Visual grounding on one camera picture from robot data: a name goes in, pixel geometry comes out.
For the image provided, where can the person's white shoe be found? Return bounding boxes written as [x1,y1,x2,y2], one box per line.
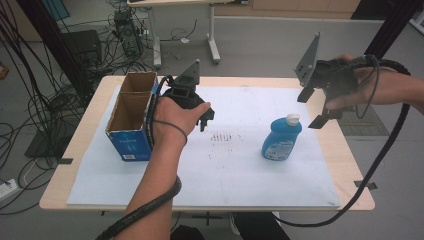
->
[229,213,242,236]

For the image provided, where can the gripper black sleeved cable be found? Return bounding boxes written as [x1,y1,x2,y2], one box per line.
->
[95,75,183,240]
[273,54,412,228]

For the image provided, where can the person's right hand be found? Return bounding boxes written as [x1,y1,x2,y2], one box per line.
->
[324,54,416,111]

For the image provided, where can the white paper sheet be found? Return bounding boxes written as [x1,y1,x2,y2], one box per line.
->
[66,85,341,209]

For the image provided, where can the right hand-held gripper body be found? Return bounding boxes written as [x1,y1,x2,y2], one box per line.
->
[294,32,366,101]

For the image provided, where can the white desk with metal legs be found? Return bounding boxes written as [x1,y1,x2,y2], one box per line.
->
[126,0,249,69]

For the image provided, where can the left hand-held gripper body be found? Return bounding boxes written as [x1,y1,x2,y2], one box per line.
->
[161,59,206,110]

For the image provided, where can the blue bottle with white cap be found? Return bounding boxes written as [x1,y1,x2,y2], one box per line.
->
[261,113,303,162]

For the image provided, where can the computer tower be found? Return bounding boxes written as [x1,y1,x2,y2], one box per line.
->
[113,9,143,58]

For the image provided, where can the black flat base plate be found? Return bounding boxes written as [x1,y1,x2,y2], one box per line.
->
[24,129,81,160]

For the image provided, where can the white power strip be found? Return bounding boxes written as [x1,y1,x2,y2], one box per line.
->
[0,178,18,202]

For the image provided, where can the right gripper black sleeved cable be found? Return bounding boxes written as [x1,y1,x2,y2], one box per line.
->
[273,54,412,228]

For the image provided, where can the dark metal frame post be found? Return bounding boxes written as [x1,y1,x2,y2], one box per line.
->
[15,0,95,98]
[364,0,424,60]

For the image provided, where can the blue cardboard box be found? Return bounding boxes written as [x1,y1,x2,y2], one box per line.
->
[105,71,160,162]

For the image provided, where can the tangle of black cables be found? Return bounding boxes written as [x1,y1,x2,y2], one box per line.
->
[0,0,158,216]

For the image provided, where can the person's left hand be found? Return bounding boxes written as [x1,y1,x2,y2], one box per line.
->
[152,96,212,148]

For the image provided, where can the left gripper black sleeved cable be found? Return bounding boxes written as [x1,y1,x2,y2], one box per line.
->
[95,75,183,240]

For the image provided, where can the person's leg in black trousers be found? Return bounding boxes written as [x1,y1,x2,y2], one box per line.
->
[233,212,292,240]

